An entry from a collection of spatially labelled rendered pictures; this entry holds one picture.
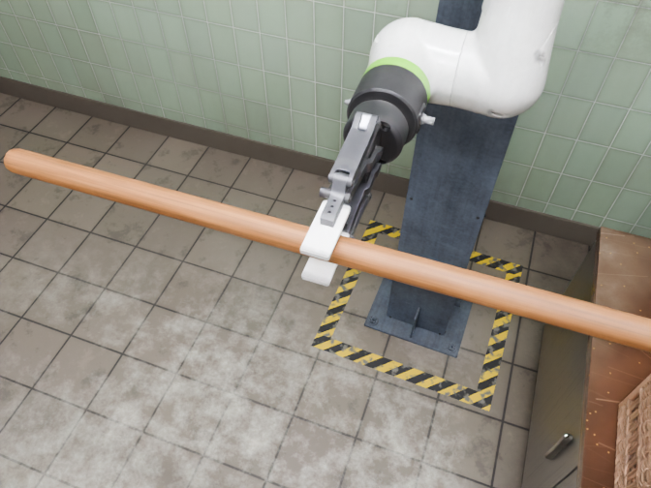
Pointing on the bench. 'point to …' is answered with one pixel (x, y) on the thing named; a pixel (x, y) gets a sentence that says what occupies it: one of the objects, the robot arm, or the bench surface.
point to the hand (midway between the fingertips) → (325, 244)
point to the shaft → (344, 251)
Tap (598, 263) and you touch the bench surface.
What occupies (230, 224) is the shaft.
